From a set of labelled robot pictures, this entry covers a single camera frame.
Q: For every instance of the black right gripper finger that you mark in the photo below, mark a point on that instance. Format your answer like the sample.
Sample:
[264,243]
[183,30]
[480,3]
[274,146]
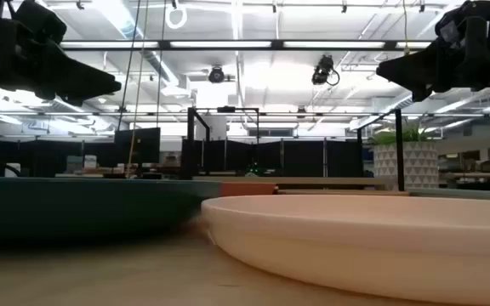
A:
[421,93]
[415,68]

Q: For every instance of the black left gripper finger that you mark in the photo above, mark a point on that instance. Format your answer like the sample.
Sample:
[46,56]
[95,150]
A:
[79,76]
[62,98]

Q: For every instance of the cream plate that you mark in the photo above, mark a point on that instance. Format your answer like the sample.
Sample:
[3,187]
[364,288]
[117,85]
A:
[355,246]

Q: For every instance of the green plant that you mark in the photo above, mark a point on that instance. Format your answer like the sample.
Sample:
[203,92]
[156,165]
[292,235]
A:
[387,137]

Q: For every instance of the white triangle pattern planter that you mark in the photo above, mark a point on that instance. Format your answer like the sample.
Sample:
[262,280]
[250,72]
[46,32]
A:
[415,166]

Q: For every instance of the black computer monitor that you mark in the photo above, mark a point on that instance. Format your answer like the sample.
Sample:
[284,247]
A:
[143,146]

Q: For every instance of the dark green plate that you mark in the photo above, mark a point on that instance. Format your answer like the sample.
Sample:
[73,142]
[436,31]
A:
[79,208]

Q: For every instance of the black frame wooden shelf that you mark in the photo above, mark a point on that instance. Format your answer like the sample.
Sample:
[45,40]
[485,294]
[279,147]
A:
[399,149]

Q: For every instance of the black overhead frame bar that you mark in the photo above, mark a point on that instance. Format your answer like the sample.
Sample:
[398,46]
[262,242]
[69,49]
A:
[164,44]

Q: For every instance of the black round ceiling camera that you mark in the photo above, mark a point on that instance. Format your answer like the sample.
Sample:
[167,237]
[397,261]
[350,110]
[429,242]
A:
[216,75]

